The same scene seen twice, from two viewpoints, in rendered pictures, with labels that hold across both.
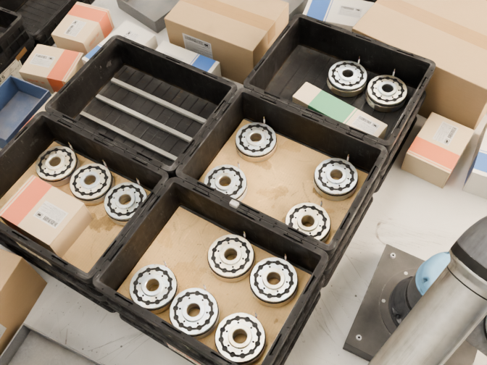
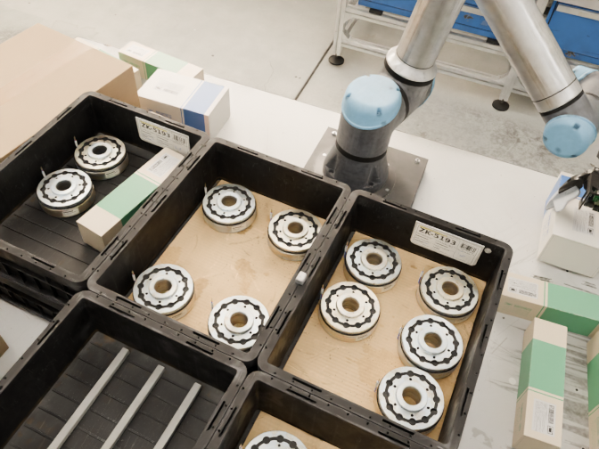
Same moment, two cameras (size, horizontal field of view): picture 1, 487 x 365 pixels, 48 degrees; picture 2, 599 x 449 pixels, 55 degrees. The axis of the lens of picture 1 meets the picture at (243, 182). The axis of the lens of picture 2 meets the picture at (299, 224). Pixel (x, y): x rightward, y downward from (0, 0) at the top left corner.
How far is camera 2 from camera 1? 95 cm
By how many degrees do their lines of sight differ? 55
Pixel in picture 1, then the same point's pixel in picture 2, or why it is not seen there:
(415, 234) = not seen: hidden behind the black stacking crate
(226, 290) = (388, 318)
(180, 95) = (37, 422)
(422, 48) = (50, 106)
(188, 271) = (372, 365)
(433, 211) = not seen: hidden behind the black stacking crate
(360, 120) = (155, 169)
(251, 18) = not seen: outside the picture
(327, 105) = (125, 199)
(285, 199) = (255, 261)
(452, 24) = (19, 80)
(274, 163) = (198, 274)
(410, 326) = (525, 19)
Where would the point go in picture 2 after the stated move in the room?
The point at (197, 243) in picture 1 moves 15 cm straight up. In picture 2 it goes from (329, 359) to (339, 311)
